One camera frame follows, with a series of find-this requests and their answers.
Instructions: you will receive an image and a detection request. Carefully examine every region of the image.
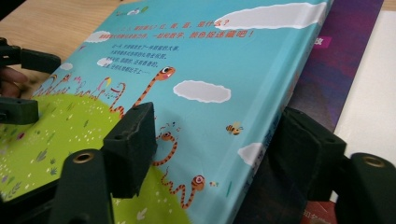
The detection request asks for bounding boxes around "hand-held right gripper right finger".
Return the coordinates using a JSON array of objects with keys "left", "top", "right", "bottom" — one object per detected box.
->
[{"left": 274, "top": 106, "right": 347, "bottom": 202}]

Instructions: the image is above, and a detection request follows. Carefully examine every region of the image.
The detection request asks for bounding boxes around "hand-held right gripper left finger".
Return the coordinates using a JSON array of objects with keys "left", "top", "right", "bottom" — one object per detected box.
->
[{"left": 102, "top": 102, "right": 158, "bottom": 200}]

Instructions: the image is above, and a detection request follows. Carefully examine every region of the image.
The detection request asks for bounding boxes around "white and red book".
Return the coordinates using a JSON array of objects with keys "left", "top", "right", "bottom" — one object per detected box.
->
[{"left": 300, "top": 10, "right": 396, "bottom": 224}]

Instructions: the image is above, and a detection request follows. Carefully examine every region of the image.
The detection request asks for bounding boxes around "purple magazine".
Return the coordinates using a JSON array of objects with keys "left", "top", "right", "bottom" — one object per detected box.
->
[{"left": 288, "top": 0, "right": 386, "bottom": 133}]

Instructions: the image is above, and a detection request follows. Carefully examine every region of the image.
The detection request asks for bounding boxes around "light blue picture book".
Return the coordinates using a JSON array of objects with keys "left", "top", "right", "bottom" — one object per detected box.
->
[{"left": 0, "top": 0, "right": 334, "bottom": 224}]

